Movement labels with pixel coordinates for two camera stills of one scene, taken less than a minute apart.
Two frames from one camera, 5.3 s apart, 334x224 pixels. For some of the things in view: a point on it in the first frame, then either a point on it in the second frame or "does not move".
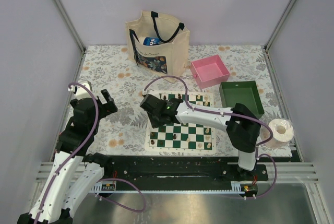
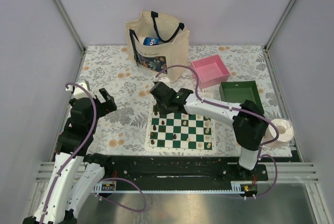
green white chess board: x=181 y=137 does not move
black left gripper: x=108 y=107 does not move
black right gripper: x=154 y=124 -> x=162 y=111
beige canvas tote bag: x=158 y=44 does not move
